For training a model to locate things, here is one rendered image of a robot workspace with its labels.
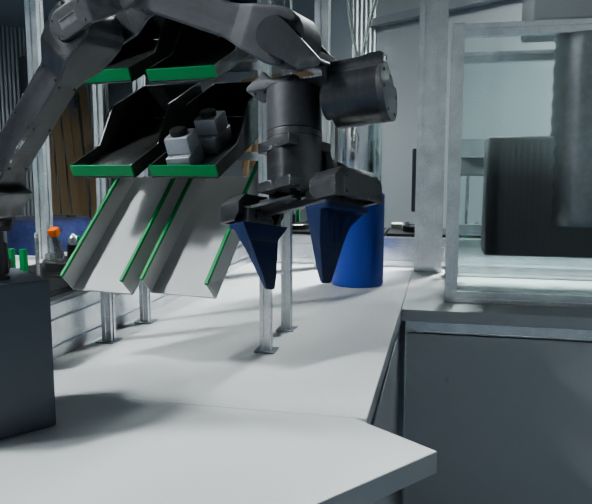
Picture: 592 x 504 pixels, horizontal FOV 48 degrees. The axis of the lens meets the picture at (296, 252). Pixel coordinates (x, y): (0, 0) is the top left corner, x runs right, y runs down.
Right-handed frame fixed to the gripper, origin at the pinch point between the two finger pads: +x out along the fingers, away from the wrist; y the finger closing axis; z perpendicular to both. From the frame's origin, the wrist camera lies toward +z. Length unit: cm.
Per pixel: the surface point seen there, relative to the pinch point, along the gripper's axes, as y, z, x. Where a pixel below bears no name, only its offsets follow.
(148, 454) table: 25.4, -1.9, 22.2
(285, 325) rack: 59, 49, 5
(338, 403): 21.8, 27.3, 17.9
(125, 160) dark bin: 59, 11, -24
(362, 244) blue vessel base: 78, 94, -19
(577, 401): 27, 112, 23
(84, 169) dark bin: 60, 4, -22
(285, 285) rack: 57, 48, -3
